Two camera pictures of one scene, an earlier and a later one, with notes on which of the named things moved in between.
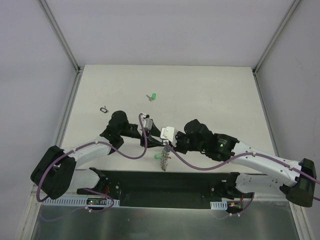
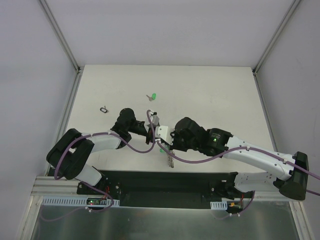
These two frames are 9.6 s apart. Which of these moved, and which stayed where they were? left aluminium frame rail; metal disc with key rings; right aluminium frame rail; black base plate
Moved: metal disc with key rings
Stayed: left aluminium frame rail; right aluminium frame rail; black base plate
